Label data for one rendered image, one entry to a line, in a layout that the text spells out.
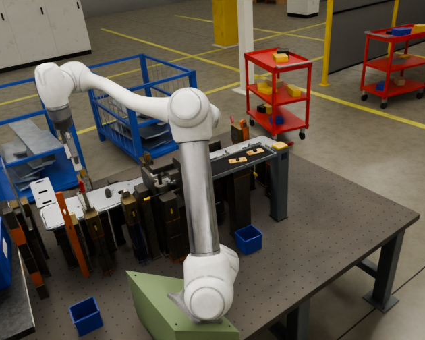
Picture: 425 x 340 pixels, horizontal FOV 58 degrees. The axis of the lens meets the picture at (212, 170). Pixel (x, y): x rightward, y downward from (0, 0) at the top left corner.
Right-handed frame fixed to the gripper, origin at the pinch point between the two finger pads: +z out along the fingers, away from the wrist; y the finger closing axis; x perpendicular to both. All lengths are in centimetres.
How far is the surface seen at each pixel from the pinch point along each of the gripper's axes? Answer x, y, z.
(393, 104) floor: -433, 153, 131
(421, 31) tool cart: -460, 150, 40
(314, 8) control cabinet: -829, 726, 108
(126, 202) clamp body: -16.0, -7.5, 24.1
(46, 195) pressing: 14.7, 34.9, 31.1
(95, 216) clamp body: -1.3, -6.0, 26.5
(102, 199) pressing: -9.0, 13.4, 31.1
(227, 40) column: -453, 606, 114
